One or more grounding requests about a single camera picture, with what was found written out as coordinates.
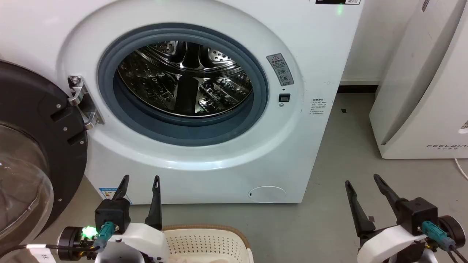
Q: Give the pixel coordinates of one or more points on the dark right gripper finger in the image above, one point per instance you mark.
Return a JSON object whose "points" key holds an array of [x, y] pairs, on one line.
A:
{"points": [[358, 212], [387, 191]]}

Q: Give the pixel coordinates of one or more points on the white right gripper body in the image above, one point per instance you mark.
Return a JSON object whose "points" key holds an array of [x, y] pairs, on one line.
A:
{"points": [[387, 243]]}

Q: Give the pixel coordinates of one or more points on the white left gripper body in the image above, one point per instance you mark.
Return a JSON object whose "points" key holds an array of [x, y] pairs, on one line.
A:
{"points": [[150, 243]]}

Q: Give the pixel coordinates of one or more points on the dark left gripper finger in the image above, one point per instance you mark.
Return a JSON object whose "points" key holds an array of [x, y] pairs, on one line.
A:
{"points": [[155, 204], [123, 188]]}

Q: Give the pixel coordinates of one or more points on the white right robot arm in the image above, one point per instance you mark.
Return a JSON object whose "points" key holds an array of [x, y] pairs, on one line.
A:
{"points": [[409, 257]]}

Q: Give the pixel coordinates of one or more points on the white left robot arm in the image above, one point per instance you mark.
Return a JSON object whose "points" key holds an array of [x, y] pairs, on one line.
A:
{"points": [[117, 255]]}

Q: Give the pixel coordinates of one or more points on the silver metal door hinge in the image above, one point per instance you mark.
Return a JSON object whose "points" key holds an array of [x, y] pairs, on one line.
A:
{"points": [[86, 106]]}

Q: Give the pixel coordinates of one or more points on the shiny steel washer drum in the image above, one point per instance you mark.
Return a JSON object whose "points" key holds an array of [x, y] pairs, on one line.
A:
{"points": [[153, 80]]}

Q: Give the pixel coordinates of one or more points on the black glass washer door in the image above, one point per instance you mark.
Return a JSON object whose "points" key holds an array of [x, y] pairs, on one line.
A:
{"points": [[36, 102]]}

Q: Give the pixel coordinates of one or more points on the blue energy label sticker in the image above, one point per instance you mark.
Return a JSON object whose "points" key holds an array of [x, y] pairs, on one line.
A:
{"points": [[106, 193]]}

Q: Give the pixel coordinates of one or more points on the cream perforated laundry basket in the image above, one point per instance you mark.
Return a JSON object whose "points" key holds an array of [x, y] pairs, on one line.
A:
{"points": [[204, 241]]}

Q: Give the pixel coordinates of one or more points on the white washing machine body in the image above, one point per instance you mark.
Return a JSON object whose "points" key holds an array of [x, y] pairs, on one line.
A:
{"points": [[310, 153]]}

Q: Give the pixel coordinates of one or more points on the grey rubber door gasket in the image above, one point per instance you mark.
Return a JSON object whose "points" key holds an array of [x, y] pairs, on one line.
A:
{"points": [[182, 133]]}

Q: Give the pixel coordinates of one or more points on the white air purifier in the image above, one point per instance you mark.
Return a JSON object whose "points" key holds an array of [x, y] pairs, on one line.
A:
{"points": [[420, 109]]}

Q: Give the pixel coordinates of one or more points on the oval white filter cover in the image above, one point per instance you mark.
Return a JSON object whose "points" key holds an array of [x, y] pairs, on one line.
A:
{"points": [[267, 194]]}

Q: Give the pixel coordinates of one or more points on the black baseboard strip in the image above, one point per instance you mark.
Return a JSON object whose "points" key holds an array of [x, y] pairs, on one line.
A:
{"points": [[358, 89]]}

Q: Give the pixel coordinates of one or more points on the grey warning sticker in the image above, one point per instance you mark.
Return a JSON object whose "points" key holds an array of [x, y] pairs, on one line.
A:
{"points": [[280, 69]]}

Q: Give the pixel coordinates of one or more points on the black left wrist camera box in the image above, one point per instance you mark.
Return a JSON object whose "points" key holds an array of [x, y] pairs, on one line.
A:
{"points": [[111, 213]]}

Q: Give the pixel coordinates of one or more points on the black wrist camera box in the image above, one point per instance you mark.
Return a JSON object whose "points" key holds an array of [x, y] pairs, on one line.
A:
{"points": [[111, 213], [418, 213]]}

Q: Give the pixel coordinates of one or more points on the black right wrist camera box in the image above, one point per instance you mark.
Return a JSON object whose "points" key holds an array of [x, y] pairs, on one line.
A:
{"points": [[418, 213]]}

